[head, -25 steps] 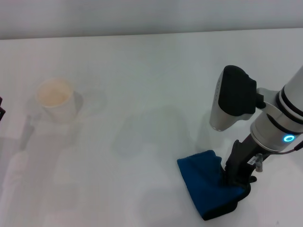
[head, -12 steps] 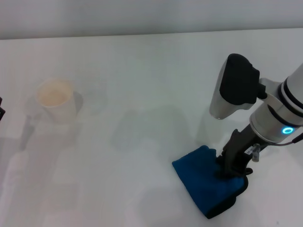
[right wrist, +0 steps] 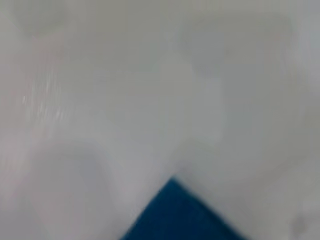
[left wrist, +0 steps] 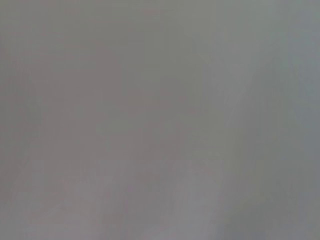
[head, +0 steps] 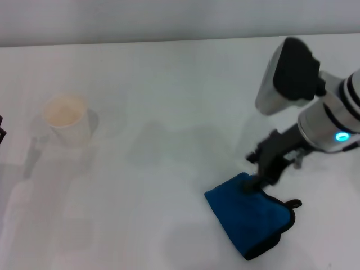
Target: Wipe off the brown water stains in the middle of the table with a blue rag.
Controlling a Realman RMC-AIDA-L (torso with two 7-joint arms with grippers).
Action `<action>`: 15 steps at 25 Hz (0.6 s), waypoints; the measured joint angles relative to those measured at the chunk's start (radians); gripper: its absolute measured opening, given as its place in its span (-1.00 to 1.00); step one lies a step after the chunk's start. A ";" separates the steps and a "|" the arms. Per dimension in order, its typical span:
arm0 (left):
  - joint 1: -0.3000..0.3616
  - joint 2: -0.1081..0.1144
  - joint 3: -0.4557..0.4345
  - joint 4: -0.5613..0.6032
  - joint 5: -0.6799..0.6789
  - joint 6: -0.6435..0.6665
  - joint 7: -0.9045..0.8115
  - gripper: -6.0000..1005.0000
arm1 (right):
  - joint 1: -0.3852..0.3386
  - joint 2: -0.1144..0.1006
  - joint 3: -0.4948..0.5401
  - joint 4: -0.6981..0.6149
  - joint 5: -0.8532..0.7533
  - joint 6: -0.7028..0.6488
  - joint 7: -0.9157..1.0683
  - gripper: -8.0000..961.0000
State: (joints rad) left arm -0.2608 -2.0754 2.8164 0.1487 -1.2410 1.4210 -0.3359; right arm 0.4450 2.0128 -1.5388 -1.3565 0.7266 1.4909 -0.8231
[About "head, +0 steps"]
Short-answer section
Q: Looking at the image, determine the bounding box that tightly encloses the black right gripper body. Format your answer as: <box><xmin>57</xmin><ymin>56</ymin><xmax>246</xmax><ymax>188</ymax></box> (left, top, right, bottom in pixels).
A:
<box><xmin>245</xmin><ymin>123</ymin><xmax>308</xmax><ymax>187</ymax></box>

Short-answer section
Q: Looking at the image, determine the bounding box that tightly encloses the blue rag with black trim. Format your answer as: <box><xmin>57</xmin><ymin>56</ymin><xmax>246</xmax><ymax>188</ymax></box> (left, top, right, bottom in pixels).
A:
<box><xmin>204</xmin><ymin>172</ymin><xmax>303</xmax><ymax>262</ymax></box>

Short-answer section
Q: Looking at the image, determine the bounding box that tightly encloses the white paper cup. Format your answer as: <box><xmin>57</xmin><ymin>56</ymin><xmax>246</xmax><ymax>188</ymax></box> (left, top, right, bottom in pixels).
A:
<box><xmin>42</xmin><ymin>93</ymin><xmax>93</xmax><ymax>146</ymax></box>

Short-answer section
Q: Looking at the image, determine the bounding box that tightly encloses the grey cable with clear plug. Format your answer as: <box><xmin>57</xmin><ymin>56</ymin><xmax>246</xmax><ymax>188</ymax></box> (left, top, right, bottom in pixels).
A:
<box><xmin>290</xmin><ymin>150</ymin><xmax>308</xmax><ymax>169</ymax></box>

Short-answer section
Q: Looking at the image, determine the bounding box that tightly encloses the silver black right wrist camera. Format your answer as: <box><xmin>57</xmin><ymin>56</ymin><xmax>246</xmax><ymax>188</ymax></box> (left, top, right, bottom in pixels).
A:
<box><xmin>255</xmin><ymin>37</ymin><xmax>327</xmax><ymax>116</ymax></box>

